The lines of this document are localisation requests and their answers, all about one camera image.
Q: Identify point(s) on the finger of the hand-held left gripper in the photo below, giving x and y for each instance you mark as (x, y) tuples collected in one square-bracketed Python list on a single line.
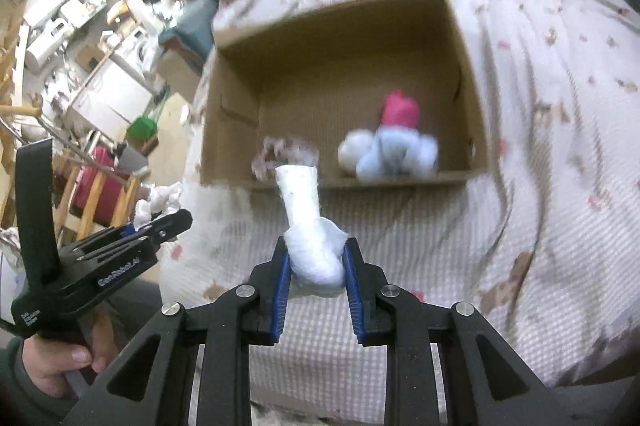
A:
[(126, 230), (170, 226)]

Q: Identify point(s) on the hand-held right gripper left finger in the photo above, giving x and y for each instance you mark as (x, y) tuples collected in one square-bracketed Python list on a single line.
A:
[(279, 296)]

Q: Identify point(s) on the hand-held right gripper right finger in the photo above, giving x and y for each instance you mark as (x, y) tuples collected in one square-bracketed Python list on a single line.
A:
[(354, 296)]

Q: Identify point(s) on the long white sock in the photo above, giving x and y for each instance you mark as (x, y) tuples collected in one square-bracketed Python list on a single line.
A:
[(310, 256)]

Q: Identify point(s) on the pink white patterned cloth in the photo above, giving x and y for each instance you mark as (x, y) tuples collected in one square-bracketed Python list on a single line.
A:
[(285, 151)]

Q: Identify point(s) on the light blue fluffy sock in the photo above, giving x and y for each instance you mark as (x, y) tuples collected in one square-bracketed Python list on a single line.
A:
[(390, 151)]

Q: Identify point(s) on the bright pink sock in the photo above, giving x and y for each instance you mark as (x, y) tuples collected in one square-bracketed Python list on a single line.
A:
[(400, 109)]

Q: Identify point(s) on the brown cardboard box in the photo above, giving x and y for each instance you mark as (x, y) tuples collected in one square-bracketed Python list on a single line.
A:
[(325, 71)]

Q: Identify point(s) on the person's left hand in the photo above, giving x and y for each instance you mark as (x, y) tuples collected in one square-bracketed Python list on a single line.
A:
[(55, 361)]

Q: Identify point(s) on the red plastic container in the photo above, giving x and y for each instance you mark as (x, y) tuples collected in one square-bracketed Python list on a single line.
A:
[(112, 191)]

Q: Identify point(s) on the person's grey clothing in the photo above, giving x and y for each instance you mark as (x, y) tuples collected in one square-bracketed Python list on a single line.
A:
[(130, 306)]

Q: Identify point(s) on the grey bin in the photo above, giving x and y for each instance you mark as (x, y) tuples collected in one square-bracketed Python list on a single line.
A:
[(132, 160)]

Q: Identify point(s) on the green bucket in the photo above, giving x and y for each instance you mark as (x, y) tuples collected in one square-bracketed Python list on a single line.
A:
[(141, 129)]

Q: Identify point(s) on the white kitchen cabinet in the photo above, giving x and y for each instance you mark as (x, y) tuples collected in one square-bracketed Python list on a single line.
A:
[(115, 96)]

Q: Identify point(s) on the white washing machine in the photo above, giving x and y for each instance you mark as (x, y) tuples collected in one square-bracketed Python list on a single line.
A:
[(147, 51)]

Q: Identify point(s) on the white kitchen appliance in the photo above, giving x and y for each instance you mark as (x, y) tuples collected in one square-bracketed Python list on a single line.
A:
[(45, 42)]

